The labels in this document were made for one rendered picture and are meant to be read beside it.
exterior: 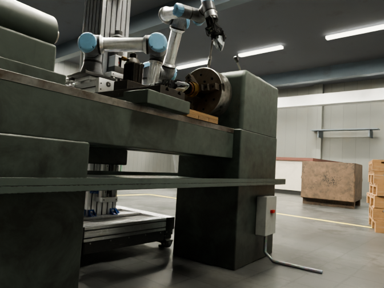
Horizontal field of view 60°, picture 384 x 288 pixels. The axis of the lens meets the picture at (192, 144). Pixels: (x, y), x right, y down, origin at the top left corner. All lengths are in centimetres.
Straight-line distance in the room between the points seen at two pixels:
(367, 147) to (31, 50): 1109
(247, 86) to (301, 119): 1042
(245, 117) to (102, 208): 121
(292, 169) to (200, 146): 775
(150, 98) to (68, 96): 34
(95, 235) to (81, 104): 107
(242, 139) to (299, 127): 1047
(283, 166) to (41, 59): 867
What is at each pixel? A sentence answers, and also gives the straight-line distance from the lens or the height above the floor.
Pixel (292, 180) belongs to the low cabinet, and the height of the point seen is 37.
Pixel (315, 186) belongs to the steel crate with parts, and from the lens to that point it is 687.
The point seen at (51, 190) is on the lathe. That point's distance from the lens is 104.
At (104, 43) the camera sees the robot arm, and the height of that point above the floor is 133.
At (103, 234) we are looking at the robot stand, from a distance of 217.
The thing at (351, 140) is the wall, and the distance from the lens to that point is 1192.
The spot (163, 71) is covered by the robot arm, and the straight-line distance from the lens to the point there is 263.
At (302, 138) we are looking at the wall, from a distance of 1246.
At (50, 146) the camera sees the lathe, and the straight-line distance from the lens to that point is 114.
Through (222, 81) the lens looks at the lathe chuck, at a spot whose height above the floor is 114.
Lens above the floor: 62
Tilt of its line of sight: 4 degrees up
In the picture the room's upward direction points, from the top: 3 degrees clockwise
